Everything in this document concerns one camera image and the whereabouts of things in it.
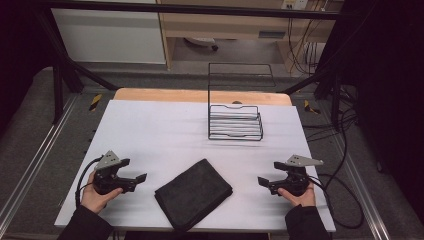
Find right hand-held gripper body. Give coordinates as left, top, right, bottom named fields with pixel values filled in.
left=277, top=154, right=325, bottom=197

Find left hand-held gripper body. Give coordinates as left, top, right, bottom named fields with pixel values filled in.
left=92, top=150, right=130, bottom=196

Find black cloth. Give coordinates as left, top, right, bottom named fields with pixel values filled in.
left=154, top=158, right=234, bottom=232

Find black wire rack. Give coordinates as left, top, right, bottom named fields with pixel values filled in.
left=207, top=62, right=277, bottom=142

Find person's right hand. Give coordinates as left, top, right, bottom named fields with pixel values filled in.
left=277, top=181, right=317, bottom=208

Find person's left hand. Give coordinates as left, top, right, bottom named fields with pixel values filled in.
left=80, top=171, right=124, bottom=215

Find white table cover sheet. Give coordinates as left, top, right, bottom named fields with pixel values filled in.
left=54, top=99, right=337, bottom=233

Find white cabinet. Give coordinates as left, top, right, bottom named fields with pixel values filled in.
left=50, top=0, right=167, bottom=65

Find chair base with caster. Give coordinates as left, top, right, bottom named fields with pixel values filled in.
left=183, top=36, right=220, bottom=52

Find light wooden desk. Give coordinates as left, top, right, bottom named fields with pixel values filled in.
left=155, top=0, right=344, bottom=72

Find left hand-held gripper black cable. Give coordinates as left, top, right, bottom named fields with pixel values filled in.
left=75, top=155, right=105, bottom=210

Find hand-held gripper black cable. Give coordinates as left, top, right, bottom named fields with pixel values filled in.
left=75, top=155, right=105, bottom=210
left=308, top=172, right=365, bottom=230

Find right hand-held gripper black cable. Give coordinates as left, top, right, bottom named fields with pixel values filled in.
left=308, top=172, right=365, bottom=230

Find aluminium floor rail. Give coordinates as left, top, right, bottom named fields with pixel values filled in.
left=328, top=131, right=392, bottom=240
left=0, top=94, right=81, bottom=221

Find black floor cables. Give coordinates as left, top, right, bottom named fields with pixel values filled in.
left=301, top=84, right=359, bottom=191

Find black metal frame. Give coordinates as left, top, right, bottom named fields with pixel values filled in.
left=31, top=0, right=364, bottom=125

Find bundle of hanging black cables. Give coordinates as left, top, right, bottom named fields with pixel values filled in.
left=286, top=8, right=329, bottom=77

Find white wall socket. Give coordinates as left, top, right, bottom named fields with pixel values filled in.
left=280, top=0, right=309, bottom=11

